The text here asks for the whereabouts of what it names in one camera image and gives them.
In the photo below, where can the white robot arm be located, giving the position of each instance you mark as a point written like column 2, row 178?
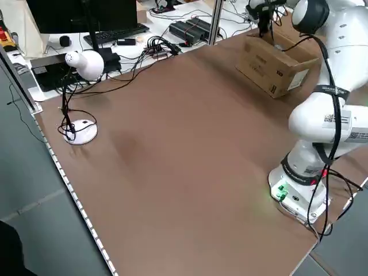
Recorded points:
column 316, row 123

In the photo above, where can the black electronic box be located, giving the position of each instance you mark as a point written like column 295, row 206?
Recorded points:
column 49, row 74

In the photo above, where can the brown cardboard box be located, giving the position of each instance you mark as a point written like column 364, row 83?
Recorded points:
column 264, row 69

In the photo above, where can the black dock box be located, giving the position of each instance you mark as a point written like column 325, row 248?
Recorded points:
column 110, row 59

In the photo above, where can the aluminium frame rail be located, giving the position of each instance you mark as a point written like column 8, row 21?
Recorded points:
column 20, row 80

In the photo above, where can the black tripod stand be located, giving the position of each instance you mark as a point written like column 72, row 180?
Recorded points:
column 166, row 5

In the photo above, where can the black keyboard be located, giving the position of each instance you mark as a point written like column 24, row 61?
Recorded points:
column 118, row 33

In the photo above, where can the white desk lamp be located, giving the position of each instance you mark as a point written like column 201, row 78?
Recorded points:
column 90, row 64

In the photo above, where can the black computer mouse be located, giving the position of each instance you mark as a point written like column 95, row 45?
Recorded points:
column 64, row 40

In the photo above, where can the aluminium frame post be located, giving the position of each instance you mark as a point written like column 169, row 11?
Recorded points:
column 214, row 23

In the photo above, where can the black bulky object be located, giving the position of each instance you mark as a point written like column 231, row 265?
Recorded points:
column 11, row 253

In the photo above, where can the red emergency stop button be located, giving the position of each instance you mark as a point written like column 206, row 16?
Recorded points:
column 4, row 36

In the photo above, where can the black computer monitor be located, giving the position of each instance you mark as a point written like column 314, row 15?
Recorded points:
column 72, row 14

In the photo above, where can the small black device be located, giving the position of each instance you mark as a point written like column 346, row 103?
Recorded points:
column 126, row 42

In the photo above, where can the small cardboard carton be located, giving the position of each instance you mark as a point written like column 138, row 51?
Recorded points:
column 142, row 13

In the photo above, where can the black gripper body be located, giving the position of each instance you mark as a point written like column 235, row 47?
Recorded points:
column 265, row 14

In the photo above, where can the black finned power supply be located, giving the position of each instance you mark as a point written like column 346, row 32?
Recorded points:
column 198, row 26
column 179, row 30

